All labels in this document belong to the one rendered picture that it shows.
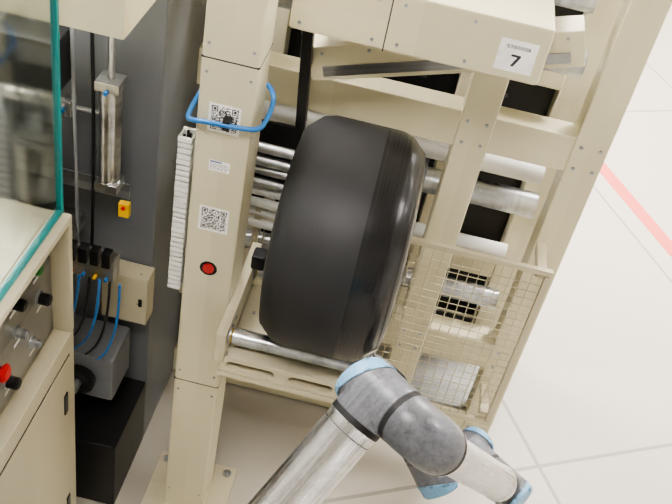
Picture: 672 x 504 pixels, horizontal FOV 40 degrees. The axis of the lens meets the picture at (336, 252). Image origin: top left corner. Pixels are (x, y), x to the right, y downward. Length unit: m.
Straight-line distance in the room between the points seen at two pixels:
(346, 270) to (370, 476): 1.43
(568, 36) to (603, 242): 2.54
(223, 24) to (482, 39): 0.61
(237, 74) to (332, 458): 0.84
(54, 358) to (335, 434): 0.85
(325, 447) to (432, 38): 0.99
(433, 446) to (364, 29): 1.00
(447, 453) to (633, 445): 2.11
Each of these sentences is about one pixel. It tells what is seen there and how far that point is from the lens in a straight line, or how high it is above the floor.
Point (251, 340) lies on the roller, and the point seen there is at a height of 0.92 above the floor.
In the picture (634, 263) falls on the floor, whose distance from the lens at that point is 4.74.
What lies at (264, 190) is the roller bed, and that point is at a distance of 2.70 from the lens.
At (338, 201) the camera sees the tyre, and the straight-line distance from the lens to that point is 2.05.
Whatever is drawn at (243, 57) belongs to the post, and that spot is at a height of 1.67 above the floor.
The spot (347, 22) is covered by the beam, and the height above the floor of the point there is 1.69.
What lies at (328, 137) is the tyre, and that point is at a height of 1.49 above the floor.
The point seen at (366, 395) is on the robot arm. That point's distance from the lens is 1.79.
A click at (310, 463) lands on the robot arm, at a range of 1.82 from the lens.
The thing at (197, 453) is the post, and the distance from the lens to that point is 2.93.
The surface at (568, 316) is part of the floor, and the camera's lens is 4.25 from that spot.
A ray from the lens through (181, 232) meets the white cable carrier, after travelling 2.35.
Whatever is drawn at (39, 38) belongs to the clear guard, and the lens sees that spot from 1.88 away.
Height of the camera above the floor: 2.63
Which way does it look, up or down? 39 degrees down
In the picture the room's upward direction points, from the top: 12 degrees clockwise
